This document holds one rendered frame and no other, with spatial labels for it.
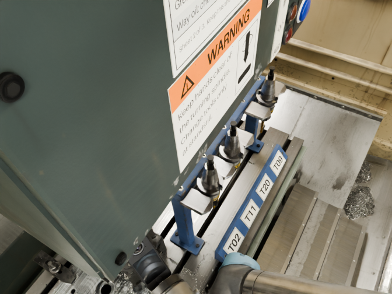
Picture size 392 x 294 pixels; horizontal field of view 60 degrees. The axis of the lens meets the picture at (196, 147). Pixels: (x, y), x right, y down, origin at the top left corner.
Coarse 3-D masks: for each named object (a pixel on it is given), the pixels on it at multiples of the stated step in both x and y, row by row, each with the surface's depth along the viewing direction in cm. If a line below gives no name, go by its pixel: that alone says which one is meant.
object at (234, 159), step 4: (240, 144) 87; (220, 148) 87; (240, 148) 87; (220, 152) 86; (240, 152) 86; (220, 156) 88; (224, 156) 85; (228, 156) 85; (232, 156) 85; (236, 156) 85; (240, 156) 87; (228, 160) 85; (232, 160) 85; (236, 160) 85
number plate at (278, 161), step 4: (280, 152) 119; (276, 156) 118; (280, 156) 119; (272, 160) 116; (276, 160) 117; (280, 160) 119; (284, 160) 120; (272, 164) 116; (276, 164) 117; (280, 164) 118; (272, 168) 116; (276, 168) 117; (280, 168) 118; (276, 172) 117; (276, 176) 117
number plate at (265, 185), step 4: (264, 176) 113; (264, 180) 112; (268, 180) 114; (260, 184) 111; (264, 184) 112; (268, 184) 114; (272, 184) 115; (260, 188) 111; (264, 188) 112; (268, 188) 113; (260, 192) 111; (264, 192) 112; (260, 196) 110; (264, 196) 112
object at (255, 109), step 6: (252, 102) 97; (246, 108) 96; (252, 108) 96; (258, 108) 96; (264, 108) 96; (270, 108) 96; (252, 114) 95; (258, 114) 94; (264, 114) 94; (270, 114) 94
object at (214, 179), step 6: (204, 168) 76; (204, 174) 77; (210, 174) 76; (216, 174) 77; (204, 180) 78; (210, 180) 77; (216, 180) 78; (204, 186) 80; (210, 186) 79; (216, 186) 80
